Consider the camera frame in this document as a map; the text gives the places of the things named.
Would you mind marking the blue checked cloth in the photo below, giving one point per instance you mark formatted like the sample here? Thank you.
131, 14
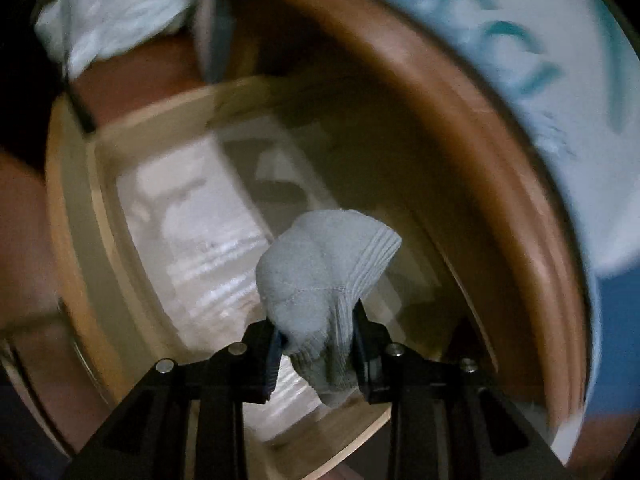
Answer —
615, 340

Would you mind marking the wooden table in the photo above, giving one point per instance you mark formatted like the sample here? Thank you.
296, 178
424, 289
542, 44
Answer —
500, 160

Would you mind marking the pale patterned bedding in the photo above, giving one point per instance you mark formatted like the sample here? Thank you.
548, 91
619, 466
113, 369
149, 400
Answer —
115, 10

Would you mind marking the pale blue sock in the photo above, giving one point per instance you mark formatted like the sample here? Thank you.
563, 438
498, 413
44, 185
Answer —
320, 270

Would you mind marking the white cardboard box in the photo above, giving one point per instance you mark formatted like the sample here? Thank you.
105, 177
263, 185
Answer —
575, 20

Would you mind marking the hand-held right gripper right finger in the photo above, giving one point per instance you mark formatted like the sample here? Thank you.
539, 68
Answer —
361, 355

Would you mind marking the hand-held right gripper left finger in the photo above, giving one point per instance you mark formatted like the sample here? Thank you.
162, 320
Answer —
274, 360

